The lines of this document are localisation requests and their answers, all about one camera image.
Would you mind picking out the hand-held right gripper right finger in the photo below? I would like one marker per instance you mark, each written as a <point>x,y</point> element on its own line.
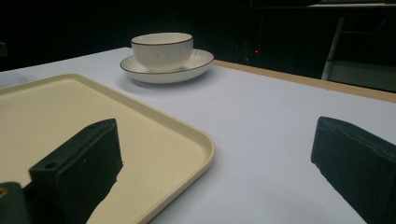
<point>358,161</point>

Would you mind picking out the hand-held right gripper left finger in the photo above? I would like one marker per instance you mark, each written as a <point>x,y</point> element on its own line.
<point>77,168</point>

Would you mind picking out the beige plastic tray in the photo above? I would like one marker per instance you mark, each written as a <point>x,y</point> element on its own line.
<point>62,112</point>

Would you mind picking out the white dark-rimmed plate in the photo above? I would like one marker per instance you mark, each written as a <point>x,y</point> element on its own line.
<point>168,74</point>

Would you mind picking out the white ribbed bowl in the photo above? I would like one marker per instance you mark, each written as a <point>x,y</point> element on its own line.
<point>162,51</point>

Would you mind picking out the white metal stand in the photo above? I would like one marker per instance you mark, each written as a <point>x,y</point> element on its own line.
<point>334,46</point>

